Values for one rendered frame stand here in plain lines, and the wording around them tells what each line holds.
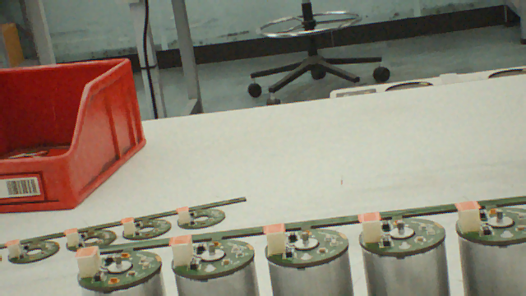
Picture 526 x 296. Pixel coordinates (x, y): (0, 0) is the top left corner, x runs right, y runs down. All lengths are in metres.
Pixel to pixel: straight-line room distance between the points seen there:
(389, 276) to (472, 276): 0.02
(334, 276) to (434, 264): 0.03
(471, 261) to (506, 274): 0.01
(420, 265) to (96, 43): 4.60
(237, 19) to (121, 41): 0.58
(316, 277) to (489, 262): 0.05
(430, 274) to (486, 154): 0.27
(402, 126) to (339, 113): 0.06
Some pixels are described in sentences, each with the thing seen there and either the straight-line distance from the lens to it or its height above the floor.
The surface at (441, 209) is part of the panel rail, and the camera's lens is 0.30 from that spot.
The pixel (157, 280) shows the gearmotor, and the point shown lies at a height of 0.81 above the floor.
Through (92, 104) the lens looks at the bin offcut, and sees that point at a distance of 0.59.
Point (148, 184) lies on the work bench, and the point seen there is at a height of 0.75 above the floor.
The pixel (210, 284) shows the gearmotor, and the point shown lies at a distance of 0.28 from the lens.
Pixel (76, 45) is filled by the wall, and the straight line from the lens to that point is 4.88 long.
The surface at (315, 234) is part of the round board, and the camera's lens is 0.29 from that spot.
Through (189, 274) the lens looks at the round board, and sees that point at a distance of 0.28.
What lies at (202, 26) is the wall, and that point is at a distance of 4.74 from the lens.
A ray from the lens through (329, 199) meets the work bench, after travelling 0.50.
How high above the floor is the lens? 0.92
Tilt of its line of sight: 17 degrees down
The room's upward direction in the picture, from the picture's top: 9 degrees counter-clockwise
